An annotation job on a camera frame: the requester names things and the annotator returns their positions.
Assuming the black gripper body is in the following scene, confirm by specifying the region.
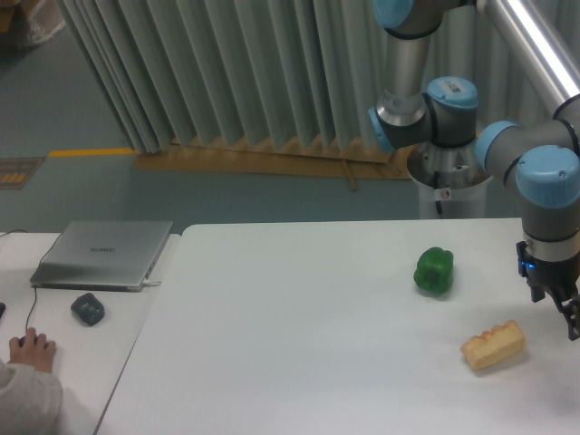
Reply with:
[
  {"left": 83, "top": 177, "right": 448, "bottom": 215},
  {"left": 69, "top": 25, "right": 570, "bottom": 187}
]
[{"left": 516, "top": 237, "right": 579, "bottom": 295}]

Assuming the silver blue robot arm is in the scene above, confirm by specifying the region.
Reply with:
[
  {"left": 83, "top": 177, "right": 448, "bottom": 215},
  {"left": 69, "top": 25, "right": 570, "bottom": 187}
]
[{"left": 368, "top": 1, "right": 579, "bottom": 340}]

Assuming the grey sleeved forearm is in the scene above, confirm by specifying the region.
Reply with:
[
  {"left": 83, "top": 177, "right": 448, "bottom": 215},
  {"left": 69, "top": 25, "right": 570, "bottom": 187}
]
[{"left": 1, "top": 362, "right": 63, "bottom": 434}]

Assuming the green bell pepper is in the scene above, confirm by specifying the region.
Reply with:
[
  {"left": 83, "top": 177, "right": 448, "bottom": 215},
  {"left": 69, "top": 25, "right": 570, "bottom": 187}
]
[{"left": 413, "top": 246, "right": 454, "bottom": 296}]

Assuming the small black pepper toy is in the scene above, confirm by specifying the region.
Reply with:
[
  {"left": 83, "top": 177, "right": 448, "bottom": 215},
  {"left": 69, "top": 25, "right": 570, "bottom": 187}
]
[{"left": 71, "top": 293, "right": 105, "bottom": 326}]

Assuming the person's hand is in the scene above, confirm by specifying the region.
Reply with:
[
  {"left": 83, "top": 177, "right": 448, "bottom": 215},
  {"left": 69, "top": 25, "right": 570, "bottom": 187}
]
[{"left": 9, "top": 327, "right": 56, "bottom": 373}]

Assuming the yellow bread loaf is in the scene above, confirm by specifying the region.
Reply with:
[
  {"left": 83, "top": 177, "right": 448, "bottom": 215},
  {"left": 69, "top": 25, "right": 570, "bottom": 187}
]
[{"left": 460, "top": 320, "right": 527, "bottom": 372}]

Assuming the brown cardboard sheet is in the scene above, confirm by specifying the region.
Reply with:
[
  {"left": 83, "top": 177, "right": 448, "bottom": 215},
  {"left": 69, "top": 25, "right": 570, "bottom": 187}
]
[{"left": 133, "top": 136, "right": 412, "bottom": 191}]

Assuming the pale green folding curtain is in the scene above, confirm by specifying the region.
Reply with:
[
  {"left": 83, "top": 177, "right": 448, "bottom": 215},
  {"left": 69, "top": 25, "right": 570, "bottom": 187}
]
[{"left": 58, "top": 1, "right": 552, "bottom": 154}]

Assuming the silver closed laptop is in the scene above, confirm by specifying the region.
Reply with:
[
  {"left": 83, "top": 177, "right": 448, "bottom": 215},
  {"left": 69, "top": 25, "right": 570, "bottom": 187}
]
[{"left": 30, "top": 220, "right": 173, "bottom": 292}]

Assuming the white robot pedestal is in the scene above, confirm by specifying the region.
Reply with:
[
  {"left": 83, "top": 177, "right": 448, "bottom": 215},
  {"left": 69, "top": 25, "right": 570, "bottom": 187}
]
[{"left": 407, "top": 141, "right": 490, "bottom": 219}]

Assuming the black mouse cable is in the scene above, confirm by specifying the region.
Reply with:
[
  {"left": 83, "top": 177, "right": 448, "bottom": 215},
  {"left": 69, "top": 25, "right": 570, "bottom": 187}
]
[{"left": 0, "top": 228, "right": 63, "bottom": 331}]

